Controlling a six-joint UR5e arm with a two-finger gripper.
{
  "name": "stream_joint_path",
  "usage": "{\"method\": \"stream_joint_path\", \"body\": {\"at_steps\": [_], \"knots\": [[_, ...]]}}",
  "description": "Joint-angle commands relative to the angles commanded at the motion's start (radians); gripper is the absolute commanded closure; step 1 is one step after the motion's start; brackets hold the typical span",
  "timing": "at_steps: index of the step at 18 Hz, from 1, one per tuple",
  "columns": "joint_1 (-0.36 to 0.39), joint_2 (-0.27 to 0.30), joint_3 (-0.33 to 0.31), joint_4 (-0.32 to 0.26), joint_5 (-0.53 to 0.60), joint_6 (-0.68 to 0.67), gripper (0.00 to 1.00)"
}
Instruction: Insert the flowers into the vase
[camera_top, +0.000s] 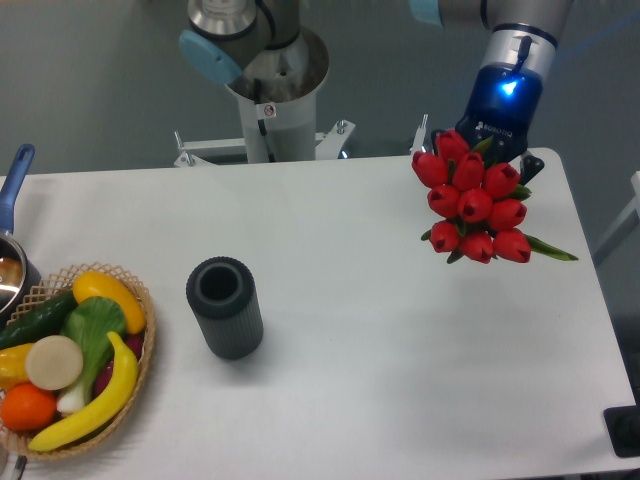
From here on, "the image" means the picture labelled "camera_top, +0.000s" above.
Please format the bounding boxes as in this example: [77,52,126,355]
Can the white frame at right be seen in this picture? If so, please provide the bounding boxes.
[592,171,639,268]

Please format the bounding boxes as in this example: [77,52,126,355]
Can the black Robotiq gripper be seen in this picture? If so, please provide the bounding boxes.
[455,65,545,186]

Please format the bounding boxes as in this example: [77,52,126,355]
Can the woven wicker basket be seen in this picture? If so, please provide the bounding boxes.
[1,262,156,461]

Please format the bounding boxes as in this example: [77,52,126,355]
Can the yellow banana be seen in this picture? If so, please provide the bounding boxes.
[28,331,138,453]

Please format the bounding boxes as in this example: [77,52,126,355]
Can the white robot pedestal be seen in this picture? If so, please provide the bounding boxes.
[227,27,329,164]

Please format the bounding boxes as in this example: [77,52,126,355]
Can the beige round disc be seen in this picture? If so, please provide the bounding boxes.
[25,335,84,391]

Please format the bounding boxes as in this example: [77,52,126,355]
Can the blue handled saucepan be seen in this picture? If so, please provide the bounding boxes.
[1,144,41,329]

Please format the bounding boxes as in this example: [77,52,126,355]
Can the dark grey ribbed vase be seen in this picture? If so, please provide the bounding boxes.
[186,256,264,360]

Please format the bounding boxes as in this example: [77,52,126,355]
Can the red tulip bouquet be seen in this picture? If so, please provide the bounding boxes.
[412,129,578,264]

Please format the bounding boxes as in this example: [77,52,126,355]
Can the green cucumber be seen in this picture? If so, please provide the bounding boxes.
[1,291,78,349]

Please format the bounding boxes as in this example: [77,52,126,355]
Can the green bok choy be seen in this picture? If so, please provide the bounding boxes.
[57,296,126,417]

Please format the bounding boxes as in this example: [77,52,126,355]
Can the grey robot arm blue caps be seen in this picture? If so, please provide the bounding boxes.
[409,1,573,185]

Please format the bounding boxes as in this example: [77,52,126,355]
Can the yellow pepper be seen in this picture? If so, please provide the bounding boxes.
[0,343,34,392]

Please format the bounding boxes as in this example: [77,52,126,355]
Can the black box at table edge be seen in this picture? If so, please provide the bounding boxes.
[603,405,639,458]

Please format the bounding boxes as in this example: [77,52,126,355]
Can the purple red vegetable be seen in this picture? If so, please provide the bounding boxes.
[93,333,144,397]

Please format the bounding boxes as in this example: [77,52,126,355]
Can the orange fruit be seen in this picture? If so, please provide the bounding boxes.
[1,383,57,432]

